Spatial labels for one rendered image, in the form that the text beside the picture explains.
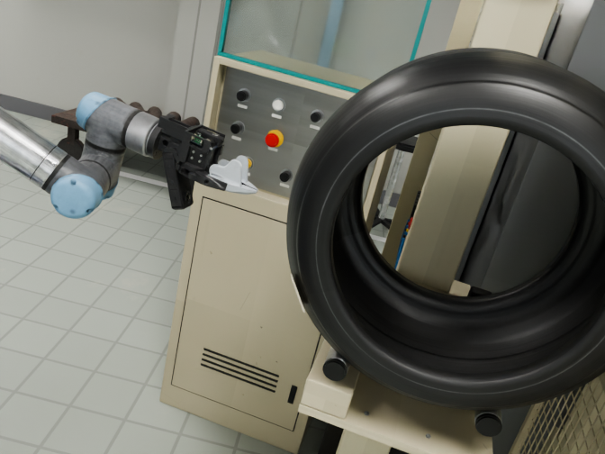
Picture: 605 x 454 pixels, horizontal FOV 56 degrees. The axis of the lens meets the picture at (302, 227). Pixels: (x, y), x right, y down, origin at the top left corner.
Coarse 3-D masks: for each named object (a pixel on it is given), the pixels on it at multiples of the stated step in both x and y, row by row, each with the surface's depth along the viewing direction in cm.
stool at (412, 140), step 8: (400, 144) 377; (408, 144) 376; (400, 152) 393; (400, 160) 395; (392, 176) 400; (392, 184) 402; (392, 192) 405; (384, 200) 407; (384, 208) 409; (376, 216) 416; (384, 216) 412; (376, 224) 407; (384, 224) 409
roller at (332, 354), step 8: (336, 352) 105; (328, 360) 103; (336, 360) 103; (344, 360) 103; (328, 368) 103; (336, 368) 103; (344, 368) 103; (328, 376) 104; (336, 376) 103; (344, 376) 103
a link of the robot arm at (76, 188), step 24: (0, 120) 92; (0, 144) 92; (24, 144) 93; (48, 144) 96; (24, 168) 94; (48, 168) 95; (72, 168) 97; (96, 168) 101; (48, 192) 97; (72, 192) 95; (96, 192) 97; (72, 216) 96
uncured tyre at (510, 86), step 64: (448, 64) 81; (512, 64) 79; (384, 128) 83; (512, 128) 78; (576, 128) 76; (320, 192) 89; (320, 256) 92; (576, 256) 110; (320, 320) 97; (384, 320) 119; (448, 320) 120; (512, 320) 116; (576, 320) 106; (384, 384) 99; (448, 384) 93; (512, 384) 90; (576, 384) 90
